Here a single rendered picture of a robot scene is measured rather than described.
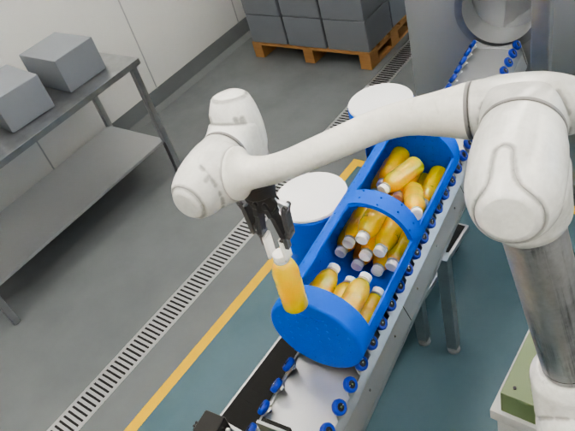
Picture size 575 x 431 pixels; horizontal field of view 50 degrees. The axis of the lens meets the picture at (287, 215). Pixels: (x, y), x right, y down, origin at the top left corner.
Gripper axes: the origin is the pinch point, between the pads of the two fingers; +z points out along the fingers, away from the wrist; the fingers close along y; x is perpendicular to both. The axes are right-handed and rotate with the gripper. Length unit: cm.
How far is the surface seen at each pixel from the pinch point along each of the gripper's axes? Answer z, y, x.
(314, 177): 38, 33, -74
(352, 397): 53, -11, 2
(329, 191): 39, 24, -68
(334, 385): 54, -4, 0
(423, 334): 133, 3, -85
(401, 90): 35, 18, -135
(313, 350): 44.1, 1.9, -3.4
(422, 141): 29, -6, -89
